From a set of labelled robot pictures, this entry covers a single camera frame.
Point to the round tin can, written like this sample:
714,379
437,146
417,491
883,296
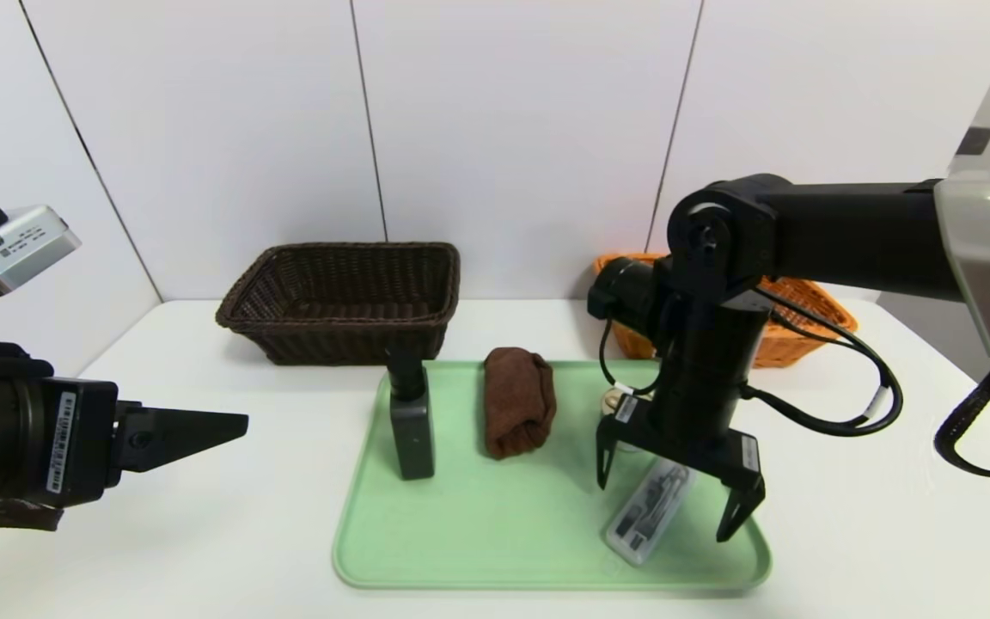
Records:
614,404

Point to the dark grey handheld camera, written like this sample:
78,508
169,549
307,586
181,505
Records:
412,438

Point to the dark grey wall plate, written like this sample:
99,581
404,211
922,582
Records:
975,140

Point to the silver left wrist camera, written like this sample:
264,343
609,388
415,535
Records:
22,249

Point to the light green plastic tray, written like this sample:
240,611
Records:
504,533

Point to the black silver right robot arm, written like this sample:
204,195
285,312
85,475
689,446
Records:
847,241

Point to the clear grey plastic case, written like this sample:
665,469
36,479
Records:
641,520

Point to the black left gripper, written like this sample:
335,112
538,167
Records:
74,441

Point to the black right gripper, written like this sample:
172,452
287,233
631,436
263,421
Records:
682,444

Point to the dark brown wicker basket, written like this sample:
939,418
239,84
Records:
332,301

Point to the orange wicker basket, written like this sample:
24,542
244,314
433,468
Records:
804,340

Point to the rolled brown towel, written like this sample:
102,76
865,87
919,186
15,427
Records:
519,404

